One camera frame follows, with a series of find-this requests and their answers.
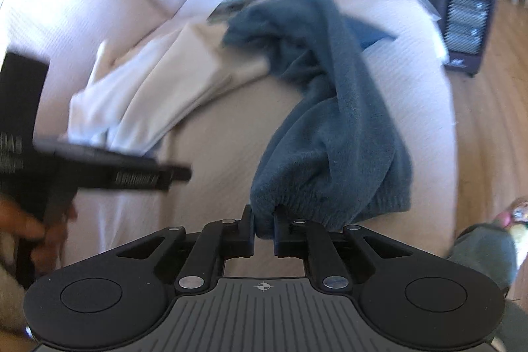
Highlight person's left hand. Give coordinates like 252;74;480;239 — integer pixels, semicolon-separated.
0;199;79;254

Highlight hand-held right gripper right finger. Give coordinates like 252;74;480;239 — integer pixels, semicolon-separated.
273;212;413;291

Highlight dark purple electric heater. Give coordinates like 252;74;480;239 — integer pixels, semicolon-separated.
416;0;500;78

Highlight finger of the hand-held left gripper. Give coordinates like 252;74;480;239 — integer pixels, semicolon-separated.
111;159;193;193

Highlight dark blue fleece pants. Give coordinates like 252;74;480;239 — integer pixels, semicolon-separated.
223;0;413;241

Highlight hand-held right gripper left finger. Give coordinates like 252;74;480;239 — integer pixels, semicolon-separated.
117;205;255;293

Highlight cream garment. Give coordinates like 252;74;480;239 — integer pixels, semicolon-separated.
68;22;269;155

